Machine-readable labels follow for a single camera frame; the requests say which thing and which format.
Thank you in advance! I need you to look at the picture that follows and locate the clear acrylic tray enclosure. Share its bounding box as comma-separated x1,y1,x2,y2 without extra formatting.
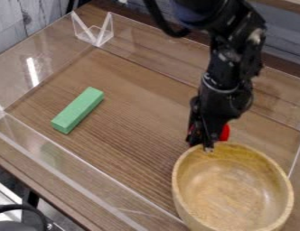
0,11,300,231

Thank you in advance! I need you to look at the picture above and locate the green rectangular block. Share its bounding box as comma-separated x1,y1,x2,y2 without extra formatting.
51,87,104,134

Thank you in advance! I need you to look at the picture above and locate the black cable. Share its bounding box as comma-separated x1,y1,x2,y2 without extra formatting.
0,204,48,231

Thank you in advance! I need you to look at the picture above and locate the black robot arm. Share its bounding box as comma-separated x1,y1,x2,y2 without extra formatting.
143,0,267,152

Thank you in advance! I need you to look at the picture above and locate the wooden oval bowl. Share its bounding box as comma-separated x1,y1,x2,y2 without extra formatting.
171,143,294,231

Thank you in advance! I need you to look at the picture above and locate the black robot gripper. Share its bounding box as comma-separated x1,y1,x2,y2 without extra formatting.
184,79,254,152

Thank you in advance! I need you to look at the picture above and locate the red toy strawberry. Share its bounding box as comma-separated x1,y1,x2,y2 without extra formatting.
187,123,231,143

